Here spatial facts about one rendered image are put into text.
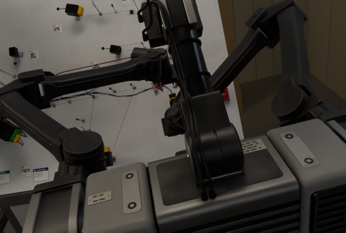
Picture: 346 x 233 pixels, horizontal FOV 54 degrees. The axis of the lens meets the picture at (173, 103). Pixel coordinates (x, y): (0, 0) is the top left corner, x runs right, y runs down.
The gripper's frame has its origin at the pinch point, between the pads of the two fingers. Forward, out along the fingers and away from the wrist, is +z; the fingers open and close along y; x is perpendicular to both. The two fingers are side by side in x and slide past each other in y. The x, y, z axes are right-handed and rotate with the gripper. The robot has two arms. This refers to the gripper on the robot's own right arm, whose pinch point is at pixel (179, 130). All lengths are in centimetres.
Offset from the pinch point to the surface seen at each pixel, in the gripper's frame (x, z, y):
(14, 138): -15, 7, 69
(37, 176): -1, 22, 68
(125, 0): -72, 10, 12
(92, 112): -22.7, 18.5, 38.1
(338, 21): -104, 150, -150
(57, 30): -65, 11, 47
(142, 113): -17.1, 19.6, 15.4
